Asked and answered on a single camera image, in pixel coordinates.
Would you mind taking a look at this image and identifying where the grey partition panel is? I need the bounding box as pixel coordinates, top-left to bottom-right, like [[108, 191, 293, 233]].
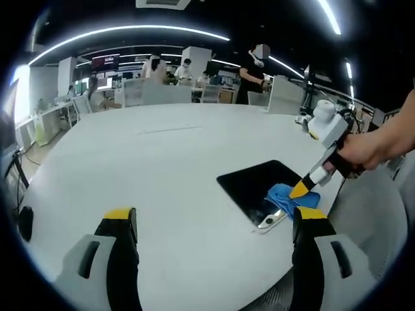
[[268, 75, 304, 114]]

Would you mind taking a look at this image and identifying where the black tablet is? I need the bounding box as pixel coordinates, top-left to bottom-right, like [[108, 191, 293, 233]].
[[216, 159, 307, 235]]

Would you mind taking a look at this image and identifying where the grey office chair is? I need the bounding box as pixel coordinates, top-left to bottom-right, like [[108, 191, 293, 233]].
[[327, 174, 409, 282]]

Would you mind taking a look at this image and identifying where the person's right hand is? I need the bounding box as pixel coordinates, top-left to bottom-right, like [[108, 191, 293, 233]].
[[342, 128, 392, 172]]

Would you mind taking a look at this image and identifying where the straight ceiling light strip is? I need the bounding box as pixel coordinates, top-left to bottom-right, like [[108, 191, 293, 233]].
[[317, 0, 342, 35]]

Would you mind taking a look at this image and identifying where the black tripod stand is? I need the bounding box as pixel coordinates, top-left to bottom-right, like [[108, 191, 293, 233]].
[[303, 64, 320, 109]]

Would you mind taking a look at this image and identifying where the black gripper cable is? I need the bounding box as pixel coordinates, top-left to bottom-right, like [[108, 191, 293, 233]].
[[346, 109, 364, 134]]

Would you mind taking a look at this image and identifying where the blue cleaning cloth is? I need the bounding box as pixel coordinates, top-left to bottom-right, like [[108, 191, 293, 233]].
[[266, 183, 322, 215]]

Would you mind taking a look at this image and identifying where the black oval object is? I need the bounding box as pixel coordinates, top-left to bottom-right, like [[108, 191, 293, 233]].
[[18, 206, 34, 242]]

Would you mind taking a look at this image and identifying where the white and yellow device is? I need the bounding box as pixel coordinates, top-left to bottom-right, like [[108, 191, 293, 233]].
[[294, 115, 320, 141]]

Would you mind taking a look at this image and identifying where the curved ceiling light strip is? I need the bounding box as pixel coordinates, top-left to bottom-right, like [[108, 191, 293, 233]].
[[28, 25, 231, 67]]

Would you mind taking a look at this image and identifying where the white mesh chair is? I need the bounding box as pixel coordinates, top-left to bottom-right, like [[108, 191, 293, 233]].
[[124, 79, 145, 108]]

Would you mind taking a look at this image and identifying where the white office desk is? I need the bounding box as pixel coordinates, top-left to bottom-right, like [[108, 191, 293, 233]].
[[16, 100, 80, 146]]

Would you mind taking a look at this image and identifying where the ceiling air vent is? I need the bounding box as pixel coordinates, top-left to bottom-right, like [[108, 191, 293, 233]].
[[136, 0, 189, 9]]

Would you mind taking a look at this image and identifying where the dark wall screen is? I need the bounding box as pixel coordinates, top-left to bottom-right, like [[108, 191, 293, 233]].
[[91, 53, 121, 71]]

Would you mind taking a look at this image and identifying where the black monitor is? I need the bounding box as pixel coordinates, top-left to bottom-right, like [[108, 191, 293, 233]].
[[0, 80, 19, 153]]

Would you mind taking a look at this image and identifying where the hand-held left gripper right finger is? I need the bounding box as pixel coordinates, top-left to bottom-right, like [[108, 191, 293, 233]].
[[290, 206, 380, 311]]

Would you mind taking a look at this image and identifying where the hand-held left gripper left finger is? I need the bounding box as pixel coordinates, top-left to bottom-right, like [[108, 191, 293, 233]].
[[53, 207, 143, 311]]

